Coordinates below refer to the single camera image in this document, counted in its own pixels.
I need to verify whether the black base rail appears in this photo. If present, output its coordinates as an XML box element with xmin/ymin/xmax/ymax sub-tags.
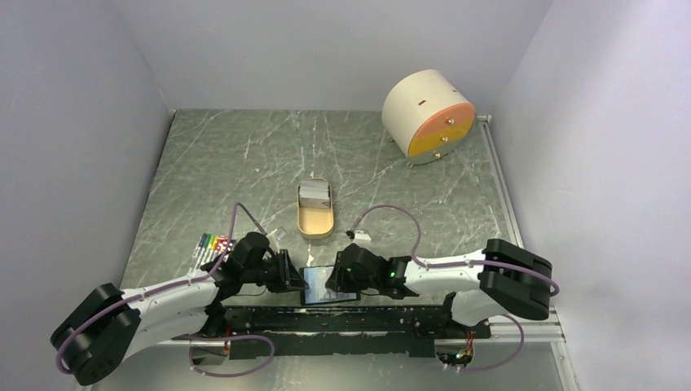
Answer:
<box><xmin>192</xmin><ymin>305</ymin><xmax>472</xmax><ymax>358</ymax></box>

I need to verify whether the aluminium side rail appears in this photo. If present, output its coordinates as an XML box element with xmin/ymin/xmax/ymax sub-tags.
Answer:
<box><xmin>477</xmin><ymin>115</ymin><xmax>524</xmax><ymax>248</ymax></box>

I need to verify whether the cream round drawer cabinet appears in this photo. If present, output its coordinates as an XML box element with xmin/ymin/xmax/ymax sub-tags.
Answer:
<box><xmin>381</xmin><ymin>69</ymin><xmax>476</xmax><ymax>167</ymax></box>

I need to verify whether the beige oval tray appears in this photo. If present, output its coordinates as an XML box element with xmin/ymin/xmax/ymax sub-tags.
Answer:
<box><xmin>297</xmin><ymin>178</ymin><xmax>335</xmax><ymax>239</ymax></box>

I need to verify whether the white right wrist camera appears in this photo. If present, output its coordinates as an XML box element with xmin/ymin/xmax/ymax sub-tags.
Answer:
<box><xmin>346</xmin><ymin>230</ymin><xmax>372</xmax><ymax>245</ymax></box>

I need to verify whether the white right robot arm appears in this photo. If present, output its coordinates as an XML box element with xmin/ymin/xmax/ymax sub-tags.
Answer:
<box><xmin>325</xmin><ymin>239</ymin><xmax>558</xmax><ymax>337</ymax></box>

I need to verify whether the stack of cards in tray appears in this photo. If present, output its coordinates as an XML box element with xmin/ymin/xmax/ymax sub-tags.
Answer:
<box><xmin>298</xmin><ymin>180</ymin><xmax>331</xmax><ymax>209</ymax></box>

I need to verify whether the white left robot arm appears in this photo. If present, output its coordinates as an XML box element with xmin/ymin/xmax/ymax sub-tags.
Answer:
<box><xmin>51</xmin><ymin>232</ymin><xmax>309</xmax><ymax>385</ymax></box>

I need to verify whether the rainbow striped card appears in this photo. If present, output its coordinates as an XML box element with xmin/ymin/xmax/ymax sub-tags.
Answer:
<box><xmin>189</xmin><ymin>233</ymin><xmax>229</xmax><ymax>272</ymax></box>

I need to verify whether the black leather card holder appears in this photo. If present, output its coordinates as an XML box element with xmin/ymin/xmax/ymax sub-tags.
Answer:
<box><xmin>299</xmin><ymin>266</ymin><xmax>361</xmax><ymax>306</ymax></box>

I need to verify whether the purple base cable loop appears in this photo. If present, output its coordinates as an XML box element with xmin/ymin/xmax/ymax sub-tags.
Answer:
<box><xmin>187</xmin><ymin>335</ymin><xmax>275</xmax><ymax>379</ymax></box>

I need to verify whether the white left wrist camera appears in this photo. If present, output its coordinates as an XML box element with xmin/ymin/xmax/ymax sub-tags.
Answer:
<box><xmin>267</xmin><ymin>227</ymin><xmax>287</xmax><ymax>251</ymax></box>

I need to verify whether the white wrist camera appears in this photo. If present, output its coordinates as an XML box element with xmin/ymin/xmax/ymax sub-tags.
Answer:
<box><xmin>346</xmin><ymin>230</ymin><xmax>372</xmax><ymax>245</ymax></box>
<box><xmin>267</xmin><ymin>227</ymin><xmax>287</xmax><ymax>251</ymax></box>

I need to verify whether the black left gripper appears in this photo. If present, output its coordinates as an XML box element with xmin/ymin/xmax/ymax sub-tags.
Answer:
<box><xmin>242</xmin><ymin>248</ymin><xmax>309</xmax><ymax>293</ymax></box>

